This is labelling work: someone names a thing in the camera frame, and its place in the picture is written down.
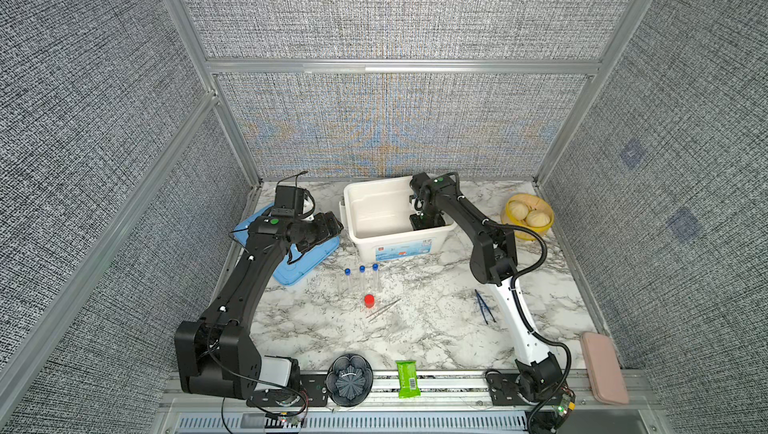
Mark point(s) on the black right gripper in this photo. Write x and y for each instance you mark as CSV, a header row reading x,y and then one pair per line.
x,y
414,223

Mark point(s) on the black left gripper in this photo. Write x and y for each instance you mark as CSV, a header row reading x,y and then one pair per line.
x,y
326,229

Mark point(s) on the white plastic storage bin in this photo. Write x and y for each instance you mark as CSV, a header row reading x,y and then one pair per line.
x,y
376,215

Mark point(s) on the clear test tube rack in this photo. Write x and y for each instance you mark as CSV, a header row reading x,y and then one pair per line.
x,y
356,289

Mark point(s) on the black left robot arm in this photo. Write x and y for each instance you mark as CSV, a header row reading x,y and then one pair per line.
x,y
215,354

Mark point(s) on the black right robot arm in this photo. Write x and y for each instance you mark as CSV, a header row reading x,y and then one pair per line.
x,y
543,364

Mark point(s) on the blue plastic bin lid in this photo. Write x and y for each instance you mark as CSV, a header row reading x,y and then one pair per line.
x,y
295,266

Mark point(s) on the metal tweezers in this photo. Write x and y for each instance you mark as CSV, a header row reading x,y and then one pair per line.
x,y
383,310

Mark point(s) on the left steamed bun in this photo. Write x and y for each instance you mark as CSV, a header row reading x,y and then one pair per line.
x,y
517,210

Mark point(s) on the steamed bun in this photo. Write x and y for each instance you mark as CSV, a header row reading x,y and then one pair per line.
x,y
517,210
538,218

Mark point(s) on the bamboo steamer basket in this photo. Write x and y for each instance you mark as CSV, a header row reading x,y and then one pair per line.
x,y
534,203

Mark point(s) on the right steamed bun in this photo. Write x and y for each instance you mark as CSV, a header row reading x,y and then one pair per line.
x,y
538,218

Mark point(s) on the pink pouch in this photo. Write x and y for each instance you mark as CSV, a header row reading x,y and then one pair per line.
x,y
603,369

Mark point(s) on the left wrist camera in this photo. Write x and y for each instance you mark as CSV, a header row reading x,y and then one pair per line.
x,y
292,202

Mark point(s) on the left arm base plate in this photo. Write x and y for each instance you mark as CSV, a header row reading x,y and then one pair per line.
x,y
312,387

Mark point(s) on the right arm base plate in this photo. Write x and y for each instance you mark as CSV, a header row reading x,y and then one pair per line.
x,y
504,391

